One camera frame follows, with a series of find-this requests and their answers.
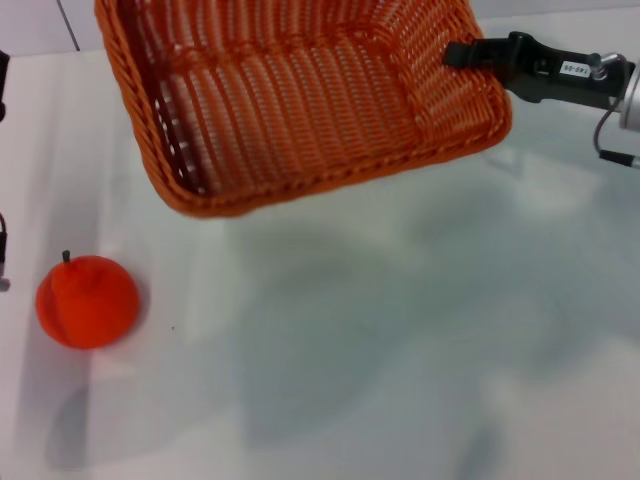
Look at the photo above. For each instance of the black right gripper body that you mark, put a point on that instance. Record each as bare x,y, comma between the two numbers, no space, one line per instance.
560,75

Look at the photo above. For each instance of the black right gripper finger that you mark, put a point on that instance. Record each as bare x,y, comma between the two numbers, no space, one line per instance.
470,54

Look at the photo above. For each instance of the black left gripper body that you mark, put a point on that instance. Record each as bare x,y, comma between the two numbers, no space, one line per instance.
3,85

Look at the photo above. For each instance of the orange woven rectangular basket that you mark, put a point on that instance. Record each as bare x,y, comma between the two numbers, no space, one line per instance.
300,100

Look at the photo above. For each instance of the orange toy fruit with stem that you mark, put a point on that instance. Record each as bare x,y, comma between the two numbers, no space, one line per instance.
87,302

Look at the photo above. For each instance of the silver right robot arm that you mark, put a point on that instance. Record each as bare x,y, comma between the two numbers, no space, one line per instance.
632,97

